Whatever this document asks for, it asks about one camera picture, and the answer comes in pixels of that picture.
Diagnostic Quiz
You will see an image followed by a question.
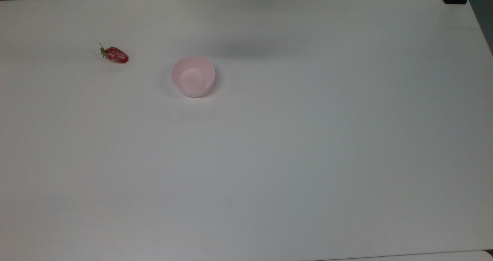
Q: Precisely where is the red strawberry with green leaves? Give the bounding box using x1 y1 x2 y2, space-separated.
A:
99 43 129 64

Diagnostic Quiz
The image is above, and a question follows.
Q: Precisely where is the pink plastic bowl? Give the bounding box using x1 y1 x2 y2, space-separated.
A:
171 56 216 98

